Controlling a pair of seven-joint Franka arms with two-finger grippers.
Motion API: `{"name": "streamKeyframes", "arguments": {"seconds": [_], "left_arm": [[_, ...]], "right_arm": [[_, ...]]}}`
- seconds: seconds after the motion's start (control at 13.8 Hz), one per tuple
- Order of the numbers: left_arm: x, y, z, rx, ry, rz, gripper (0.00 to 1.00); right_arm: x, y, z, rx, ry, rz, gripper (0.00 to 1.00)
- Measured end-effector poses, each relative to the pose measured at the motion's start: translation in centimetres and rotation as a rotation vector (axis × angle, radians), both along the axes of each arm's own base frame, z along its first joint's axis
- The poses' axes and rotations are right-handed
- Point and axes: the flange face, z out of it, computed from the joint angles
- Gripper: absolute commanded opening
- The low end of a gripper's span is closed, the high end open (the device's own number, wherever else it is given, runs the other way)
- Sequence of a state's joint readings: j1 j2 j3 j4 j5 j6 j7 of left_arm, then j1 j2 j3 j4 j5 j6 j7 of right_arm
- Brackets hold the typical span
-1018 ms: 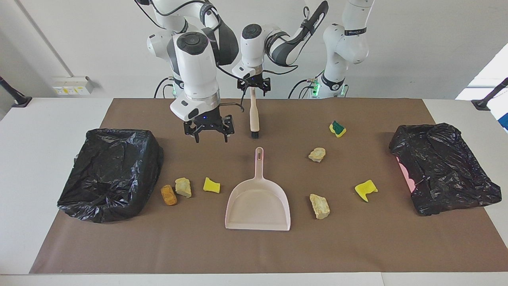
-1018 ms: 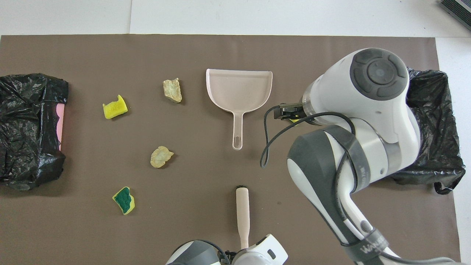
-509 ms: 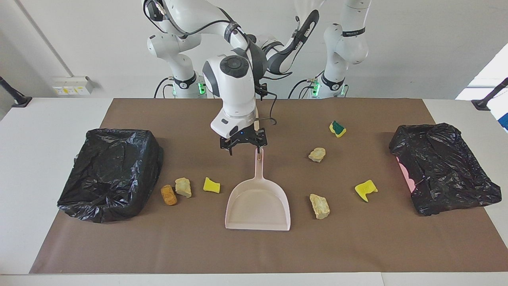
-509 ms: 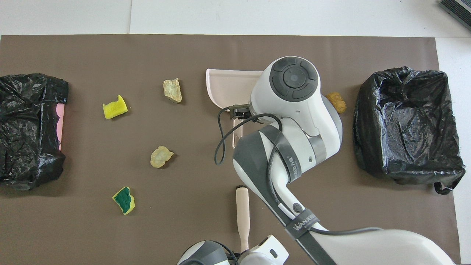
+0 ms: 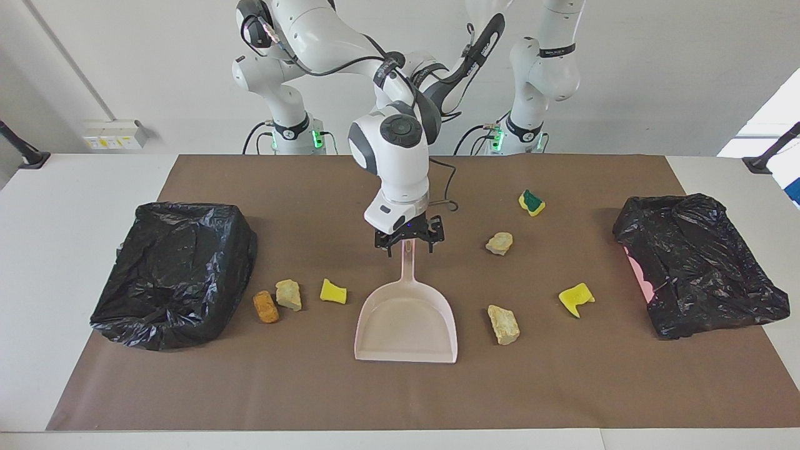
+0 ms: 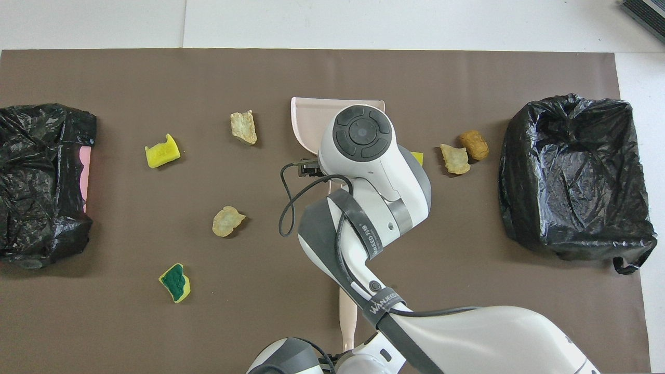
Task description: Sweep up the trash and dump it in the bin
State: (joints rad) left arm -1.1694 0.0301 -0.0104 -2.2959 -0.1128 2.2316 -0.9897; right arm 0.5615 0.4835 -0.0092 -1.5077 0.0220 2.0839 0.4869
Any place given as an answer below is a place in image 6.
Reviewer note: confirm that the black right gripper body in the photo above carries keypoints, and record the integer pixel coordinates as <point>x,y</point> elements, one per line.
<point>310,168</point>

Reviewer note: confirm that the pale pink plastic dustpan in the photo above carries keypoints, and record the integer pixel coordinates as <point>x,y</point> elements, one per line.
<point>309,122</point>

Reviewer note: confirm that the large pale beige foam chunk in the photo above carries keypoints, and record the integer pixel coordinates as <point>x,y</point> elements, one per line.
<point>244,129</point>

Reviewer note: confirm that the tan striped foam chunk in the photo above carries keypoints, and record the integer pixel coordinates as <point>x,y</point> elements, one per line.
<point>226,221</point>

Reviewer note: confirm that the small pale beige foam chunk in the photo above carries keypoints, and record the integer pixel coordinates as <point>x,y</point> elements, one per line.
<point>455,160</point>

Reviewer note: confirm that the notched yellow sponge piece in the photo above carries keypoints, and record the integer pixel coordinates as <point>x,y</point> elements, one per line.
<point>162,153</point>

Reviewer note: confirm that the orange-brown foam chunk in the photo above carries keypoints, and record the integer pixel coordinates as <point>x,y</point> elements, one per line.
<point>475,145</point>

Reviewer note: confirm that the green and yellow sponge piece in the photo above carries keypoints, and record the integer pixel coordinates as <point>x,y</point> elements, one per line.
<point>174,283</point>

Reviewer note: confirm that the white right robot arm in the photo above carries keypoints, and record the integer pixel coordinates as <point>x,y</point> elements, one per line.
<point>374,171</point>

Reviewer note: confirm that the pink trash bin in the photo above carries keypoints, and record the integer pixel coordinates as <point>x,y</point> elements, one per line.
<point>85,176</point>

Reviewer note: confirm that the black plastic trash bag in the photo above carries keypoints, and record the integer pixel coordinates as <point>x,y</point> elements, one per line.
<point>36,171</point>
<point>571,182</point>

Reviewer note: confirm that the brown paper table mat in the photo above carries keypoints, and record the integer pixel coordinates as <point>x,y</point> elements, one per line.
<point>156,337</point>

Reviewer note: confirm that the dark ribbed device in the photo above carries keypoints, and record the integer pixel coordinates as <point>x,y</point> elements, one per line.
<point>647,13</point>

